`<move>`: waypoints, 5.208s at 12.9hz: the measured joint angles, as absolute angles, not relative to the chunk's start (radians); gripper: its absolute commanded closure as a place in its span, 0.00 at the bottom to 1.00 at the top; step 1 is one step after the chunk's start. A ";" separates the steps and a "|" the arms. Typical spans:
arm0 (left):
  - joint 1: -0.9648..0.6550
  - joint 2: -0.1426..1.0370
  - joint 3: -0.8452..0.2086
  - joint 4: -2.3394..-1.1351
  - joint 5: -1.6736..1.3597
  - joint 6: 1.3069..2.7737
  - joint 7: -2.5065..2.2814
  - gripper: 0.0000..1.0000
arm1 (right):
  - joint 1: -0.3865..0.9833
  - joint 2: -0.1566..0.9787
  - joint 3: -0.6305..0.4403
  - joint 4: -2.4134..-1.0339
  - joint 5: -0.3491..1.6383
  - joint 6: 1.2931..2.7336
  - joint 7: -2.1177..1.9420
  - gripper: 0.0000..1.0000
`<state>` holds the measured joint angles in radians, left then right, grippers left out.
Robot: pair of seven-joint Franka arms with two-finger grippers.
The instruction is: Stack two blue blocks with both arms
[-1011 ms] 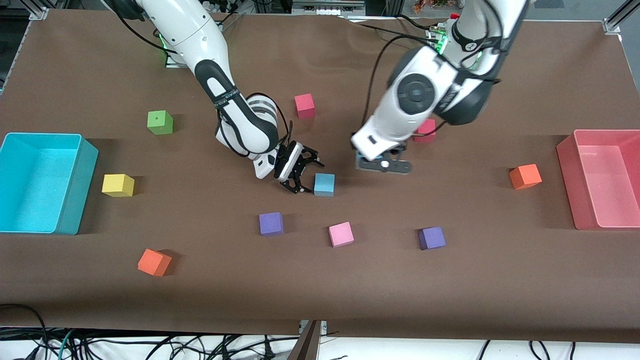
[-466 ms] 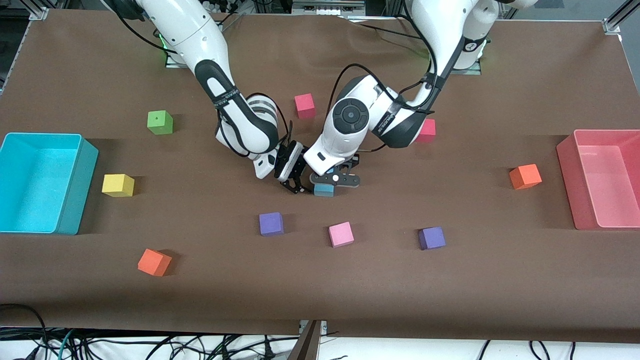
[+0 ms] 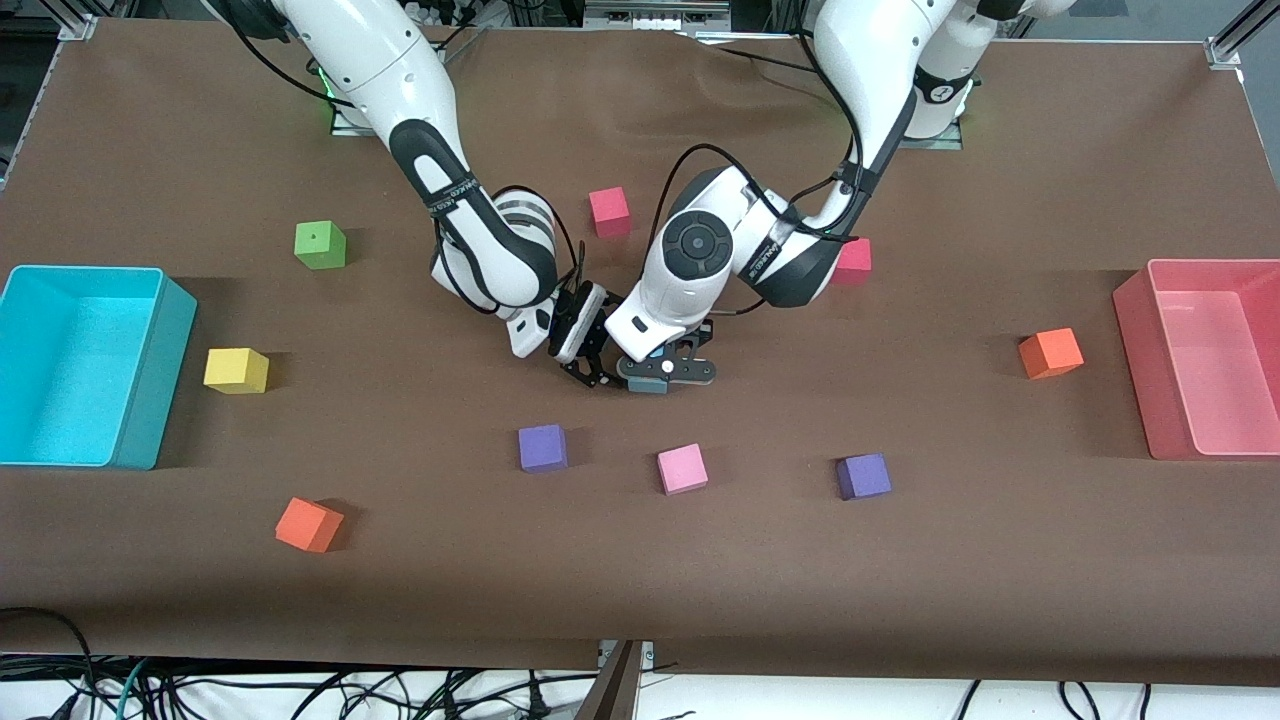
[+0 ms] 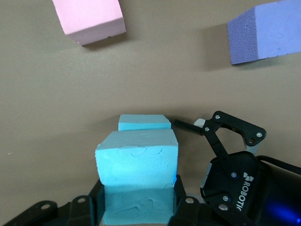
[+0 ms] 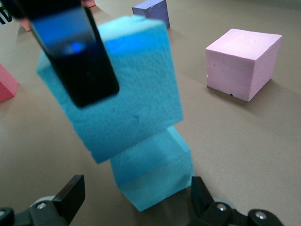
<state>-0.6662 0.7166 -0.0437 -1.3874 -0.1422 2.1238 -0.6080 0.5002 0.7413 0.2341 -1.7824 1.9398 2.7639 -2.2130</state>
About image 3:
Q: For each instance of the yellow foam block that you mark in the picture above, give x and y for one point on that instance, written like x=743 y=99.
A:
x=235 y=372

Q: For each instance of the cyan plastic bin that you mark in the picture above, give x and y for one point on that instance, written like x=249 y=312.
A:
x=70 y=380

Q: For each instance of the brown table cover sheet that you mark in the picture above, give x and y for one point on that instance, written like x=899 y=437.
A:
x=700 y=580

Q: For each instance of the purple foam block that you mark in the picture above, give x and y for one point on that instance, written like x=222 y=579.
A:
x=864 y=477
x=542 y=449

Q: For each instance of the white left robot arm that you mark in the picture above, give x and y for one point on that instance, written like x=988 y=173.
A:
x=870 y=60

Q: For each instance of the red foam block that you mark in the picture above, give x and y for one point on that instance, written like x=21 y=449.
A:
x=859 y=262
x=610 y=212

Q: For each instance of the small metal bracket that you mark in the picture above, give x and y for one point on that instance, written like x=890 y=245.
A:
x=645 y=652

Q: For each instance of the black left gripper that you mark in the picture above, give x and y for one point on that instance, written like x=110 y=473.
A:
x=707 y=335

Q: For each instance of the pink plastic bin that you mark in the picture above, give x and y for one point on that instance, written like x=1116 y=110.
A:
x=1220 y=370

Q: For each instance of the orange foam block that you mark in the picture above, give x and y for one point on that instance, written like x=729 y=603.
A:
x=308 y=525
x=1050 y=354

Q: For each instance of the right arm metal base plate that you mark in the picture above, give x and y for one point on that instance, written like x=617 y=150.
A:
x=345 y=128

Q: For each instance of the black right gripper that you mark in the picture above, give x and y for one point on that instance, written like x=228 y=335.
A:
x=572 y=326

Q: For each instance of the green foam block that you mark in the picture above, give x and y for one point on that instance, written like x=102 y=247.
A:
x=320 y=247

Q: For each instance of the grey device box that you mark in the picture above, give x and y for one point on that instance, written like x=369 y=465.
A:
x=655 y=15

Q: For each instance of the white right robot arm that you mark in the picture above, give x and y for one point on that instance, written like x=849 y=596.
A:
x=350 y=50

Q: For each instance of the pink foam block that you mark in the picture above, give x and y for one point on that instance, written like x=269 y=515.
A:
x=683 y=469

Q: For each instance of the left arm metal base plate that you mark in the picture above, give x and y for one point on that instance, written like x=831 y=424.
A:
x=945 y=144

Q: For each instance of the aluminium corner bracket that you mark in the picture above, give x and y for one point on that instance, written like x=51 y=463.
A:
x=78 y=27
x=1225 y=45

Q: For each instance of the dark brown post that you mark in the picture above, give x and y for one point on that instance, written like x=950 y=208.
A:
x=615 y=695

